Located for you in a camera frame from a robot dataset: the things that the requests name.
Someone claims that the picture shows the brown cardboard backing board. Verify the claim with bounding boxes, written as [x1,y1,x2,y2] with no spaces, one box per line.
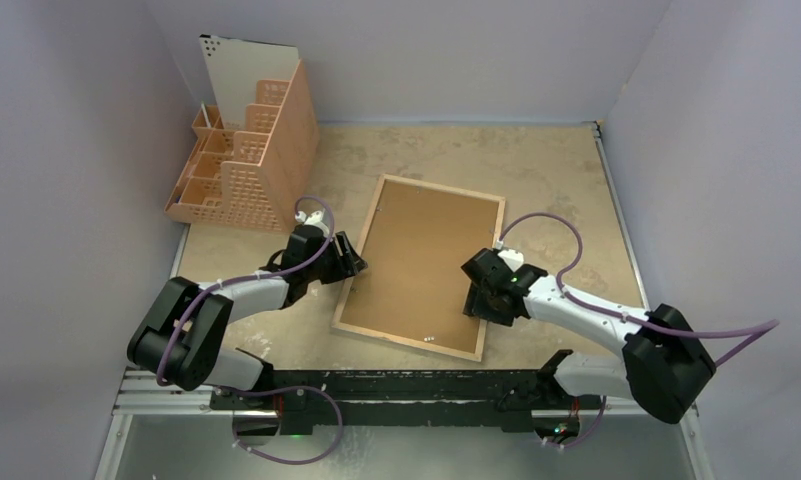
[338,180,502,356]

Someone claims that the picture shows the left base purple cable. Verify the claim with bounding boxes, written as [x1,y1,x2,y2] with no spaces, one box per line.
[231,386,345,466]

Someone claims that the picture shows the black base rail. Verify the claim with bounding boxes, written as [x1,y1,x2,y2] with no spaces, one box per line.
[210,350,601,435]

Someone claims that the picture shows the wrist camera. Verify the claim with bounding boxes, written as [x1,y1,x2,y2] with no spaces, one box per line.
[295,209,329,234]
[497,247,525,272]

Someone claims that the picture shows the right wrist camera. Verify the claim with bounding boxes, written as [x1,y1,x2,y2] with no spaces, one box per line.
[497,247,525,272]

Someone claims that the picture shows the orange plastic file organizer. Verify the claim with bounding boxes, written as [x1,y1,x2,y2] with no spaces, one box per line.
[164,62,319,232]

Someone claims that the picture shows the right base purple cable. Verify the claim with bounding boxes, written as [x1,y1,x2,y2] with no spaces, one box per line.
[542,397,608,452]

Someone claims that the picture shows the aluminium table frame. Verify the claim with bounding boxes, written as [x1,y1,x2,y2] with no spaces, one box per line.
[96,124,712,479]

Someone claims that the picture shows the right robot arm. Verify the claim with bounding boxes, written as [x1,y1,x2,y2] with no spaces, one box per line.
[461,248,717,424]

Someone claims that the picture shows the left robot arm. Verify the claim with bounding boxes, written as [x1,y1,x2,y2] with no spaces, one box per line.
[127,225,368,409]

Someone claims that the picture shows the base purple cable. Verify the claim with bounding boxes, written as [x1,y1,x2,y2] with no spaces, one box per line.
[231,386,345,466]
[542,397,608,452]

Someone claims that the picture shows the white wooden picture frame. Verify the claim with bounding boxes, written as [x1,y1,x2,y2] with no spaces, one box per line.
[330,173,507,364]

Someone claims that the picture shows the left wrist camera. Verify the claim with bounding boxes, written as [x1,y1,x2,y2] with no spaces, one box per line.
[295,209,329,234]

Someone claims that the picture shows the beige perforated folder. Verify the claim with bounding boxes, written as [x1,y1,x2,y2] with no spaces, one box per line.
[199,34,300,130]

